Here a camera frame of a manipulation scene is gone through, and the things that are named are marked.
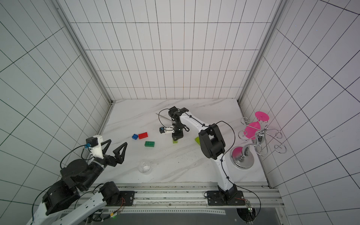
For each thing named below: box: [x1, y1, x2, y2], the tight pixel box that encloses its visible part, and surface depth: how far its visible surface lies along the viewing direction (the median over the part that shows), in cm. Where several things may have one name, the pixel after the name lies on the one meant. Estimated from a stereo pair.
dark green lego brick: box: [144, 141, 156, 148], surface depth 94 cm
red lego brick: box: [138, 132, 149, 140], surface depth 100 cm
